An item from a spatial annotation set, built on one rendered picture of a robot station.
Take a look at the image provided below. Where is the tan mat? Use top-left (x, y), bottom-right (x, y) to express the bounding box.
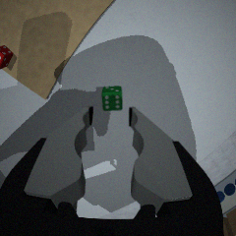
top-left (0, 0), bottom-right (114, 100)

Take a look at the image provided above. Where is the dark red die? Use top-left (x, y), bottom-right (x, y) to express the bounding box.
top-left (0, 45), bottom-right (13, 69)

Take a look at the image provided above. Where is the green die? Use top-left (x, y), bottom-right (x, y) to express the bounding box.
top-left (101, 87), bottom-right (123, 111)

